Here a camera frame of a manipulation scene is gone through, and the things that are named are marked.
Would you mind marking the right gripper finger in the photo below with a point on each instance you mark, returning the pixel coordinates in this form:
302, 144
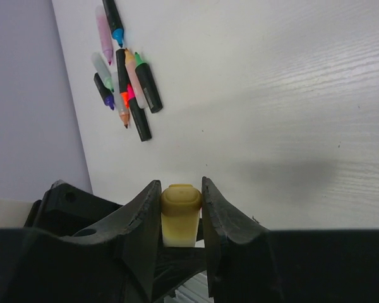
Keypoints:
248, 263

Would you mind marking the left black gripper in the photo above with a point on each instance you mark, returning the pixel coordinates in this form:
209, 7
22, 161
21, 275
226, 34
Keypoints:
77, 247

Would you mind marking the black highlighter orange cap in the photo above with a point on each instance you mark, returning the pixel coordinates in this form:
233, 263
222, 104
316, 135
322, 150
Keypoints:
122, 76

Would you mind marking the pastel green highlighter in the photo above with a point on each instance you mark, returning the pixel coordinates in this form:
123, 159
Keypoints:
102, 70

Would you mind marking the pastel yellow cap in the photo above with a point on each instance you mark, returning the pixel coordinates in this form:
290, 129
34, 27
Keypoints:
180, 199

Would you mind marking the black highlighter purple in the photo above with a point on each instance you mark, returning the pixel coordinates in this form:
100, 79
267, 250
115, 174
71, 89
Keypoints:
105, 93

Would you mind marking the pastel purple highlighter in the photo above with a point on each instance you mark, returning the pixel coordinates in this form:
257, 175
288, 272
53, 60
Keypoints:
104, 34

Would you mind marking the pastel orange highlighter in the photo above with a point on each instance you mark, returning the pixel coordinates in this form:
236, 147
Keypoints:
118, 100

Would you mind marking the black highlighter green cap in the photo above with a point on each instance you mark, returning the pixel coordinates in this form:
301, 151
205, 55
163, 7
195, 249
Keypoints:
148, 85

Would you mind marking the black highlighter blue tip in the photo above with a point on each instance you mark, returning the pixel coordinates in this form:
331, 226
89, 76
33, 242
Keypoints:
114, 21

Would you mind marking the black highlighter pink cap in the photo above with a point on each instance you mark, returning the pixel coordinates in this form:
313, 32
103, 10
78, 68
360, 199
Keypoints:
139, 116

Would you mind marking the pastel pink highlighter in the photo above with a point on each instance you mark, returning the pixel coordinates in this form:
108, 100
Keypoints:
130, 64

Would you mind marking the pastel yellow highlighter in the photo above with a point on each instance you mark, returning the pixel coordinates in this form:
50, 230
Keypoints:
180, 231

